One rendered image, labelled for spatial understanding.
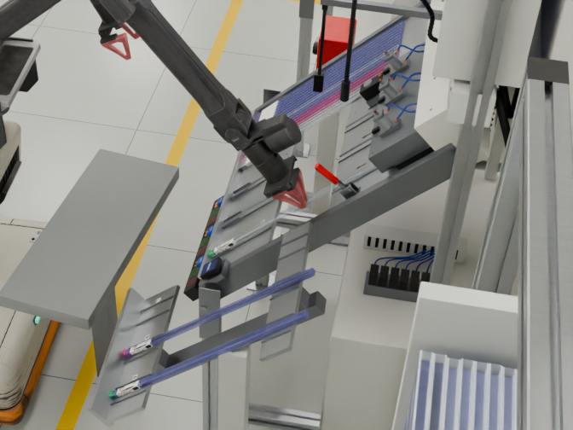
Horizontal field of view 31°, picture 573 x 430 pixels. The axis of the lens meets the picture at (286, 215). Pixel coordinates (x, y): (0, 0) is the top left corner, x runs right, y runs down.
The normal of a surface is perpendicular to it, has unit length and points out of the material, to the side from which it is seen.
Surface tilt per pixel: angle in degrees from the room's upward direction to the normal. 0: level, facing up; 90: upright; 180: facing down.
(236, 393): 90
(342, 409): 90
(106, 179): 0
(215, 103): 79
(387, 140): 45
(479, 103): 90
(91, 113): 0
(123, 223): 0
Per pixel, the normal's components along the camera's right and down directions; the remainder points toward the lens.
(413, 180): -0.17, 0.66
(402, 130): -0.66, -0.63
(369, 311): 0.05, -0.73
